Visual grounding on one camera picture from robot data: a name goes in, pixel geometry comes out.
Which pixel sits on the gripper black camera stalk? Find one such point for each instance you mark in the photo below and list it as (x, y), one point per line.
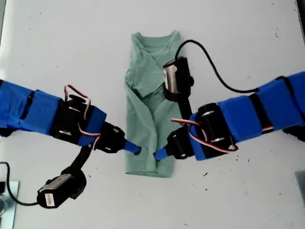
(186, 109)
(82, 157)

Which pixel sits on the large steel plate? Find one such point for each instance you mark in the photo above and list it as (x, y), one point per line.
(13, 214)

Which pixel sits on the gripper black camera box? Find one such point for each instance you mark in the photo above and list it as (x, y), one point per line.
(181, 76)
(57, 188)

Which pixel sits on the green t-shirt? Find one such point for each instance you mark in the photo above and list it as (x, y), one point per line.
(140, 114)

